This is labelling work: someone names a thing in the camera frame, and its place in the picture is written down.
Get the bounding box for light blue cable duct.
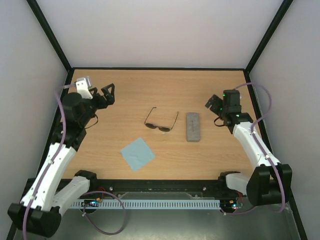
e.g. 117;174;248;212
70;199;221;210

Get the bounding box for black enclosure frame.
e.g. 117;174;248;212
0;0;320;240

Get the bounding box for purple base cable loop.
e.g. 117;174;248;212
81;191;126;235

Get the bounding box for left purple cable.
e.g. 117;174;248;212
22;83;77;240

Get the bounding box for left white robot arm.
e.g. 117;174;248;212
7;83;115;239

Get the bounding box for light blue cleaning cloth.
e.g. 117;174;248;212
120;137;156;172

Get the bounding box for dark aviator sunglasses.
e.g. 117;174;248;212
143;106;179;133

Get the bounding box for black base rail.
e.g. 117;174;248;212
89;179;240;200

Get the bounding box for grey glasses case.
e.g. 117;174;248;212
186;112;201;143

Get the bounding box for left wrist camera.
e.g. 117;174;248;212
75;76;93;100

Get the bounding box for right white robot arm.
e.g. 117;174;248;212
205;89;293;207

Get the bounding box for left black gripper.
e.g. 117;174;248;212
79;83;115;127

